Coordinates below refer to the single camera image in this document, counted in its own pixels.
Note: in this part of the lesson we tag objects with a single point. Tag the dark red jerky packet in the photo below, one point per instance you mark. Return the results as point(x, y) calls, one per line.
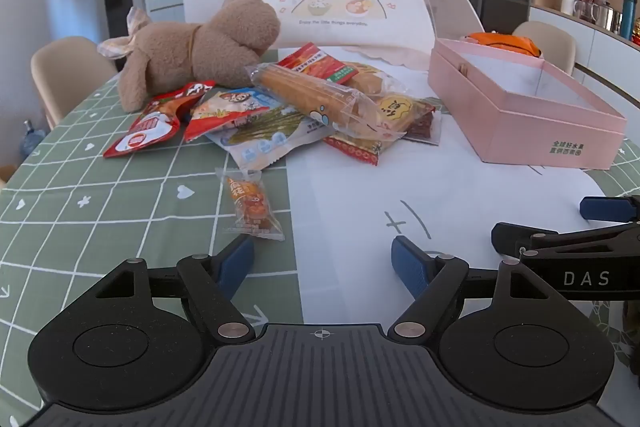
point(424, 127)

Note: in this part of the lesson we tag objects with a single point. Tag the blue water jug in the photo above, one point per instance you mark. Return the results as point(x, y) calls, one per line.
point(32, 139)

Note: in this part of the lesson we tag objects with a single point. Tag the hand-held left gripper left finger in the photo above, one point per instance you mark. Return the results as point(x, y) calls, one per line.
point(235, 263)

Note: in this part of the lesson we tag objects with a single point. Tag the teal bottle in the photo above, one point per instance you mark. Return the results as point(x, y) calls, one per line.
point(629, 14)

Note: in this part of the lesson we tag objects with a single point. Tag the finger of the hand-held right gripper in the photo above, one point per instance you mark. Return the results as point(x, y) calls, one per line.
point(607, 208)
point(515, 238)

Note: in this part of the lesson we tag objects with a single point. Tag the pink cardboard box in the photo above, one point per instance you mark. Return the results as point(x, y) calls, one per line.
point(550, 127)

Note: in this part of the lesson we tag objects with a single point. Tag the blue seaweed snack packet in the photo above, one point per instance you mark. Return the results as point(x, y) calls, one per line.
point(270, 137)

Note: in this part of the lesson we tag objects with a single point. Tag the long bread stick packet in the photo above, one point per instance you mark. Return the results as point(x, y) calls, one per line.
point(305, 94)

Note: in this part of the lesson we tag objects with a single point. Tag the small bread packet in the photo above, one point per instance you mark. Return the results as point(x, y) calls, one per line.
point(395, 109)
point(372, 79)

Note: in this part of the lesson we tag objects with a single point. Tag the brown plush bunny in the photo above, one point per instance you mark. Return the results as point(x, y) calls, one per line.
point(210, 47)

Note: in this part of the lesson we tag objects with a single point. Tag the orange pouch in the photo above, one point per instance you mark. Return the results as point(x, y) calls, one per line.
point(505, 42)

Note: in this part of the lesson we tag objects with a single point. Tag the beige dining chair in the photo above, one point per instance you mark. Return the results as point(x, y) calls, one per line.
point(545, 39)
point(65, 72)

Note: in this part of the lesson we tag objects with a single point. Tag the red packet with green label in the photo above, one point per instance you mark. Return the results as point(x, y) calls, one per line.
point(312, 62)

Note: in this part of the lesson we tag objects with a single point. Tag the small orange sausage packet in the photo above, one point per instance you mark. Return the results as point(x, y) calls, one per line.
point(250, 207)

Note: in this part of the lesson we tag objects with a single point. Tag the red patterned snack packet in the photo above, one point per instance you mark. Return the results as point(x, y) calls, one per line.
point(357, 149)

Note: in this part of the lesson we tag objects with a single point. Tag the red chicken snack packet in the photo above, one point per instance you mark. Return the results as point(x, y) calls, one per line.
point(145, 127)

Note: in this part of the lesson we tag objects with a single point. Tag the white sideboard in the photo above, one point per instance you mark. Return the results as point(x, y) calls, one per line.
point(600, 52)

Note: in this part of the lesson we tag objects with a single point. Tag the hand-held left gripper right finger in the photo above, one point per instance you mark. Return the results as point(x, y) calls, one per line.
point(410, 264)

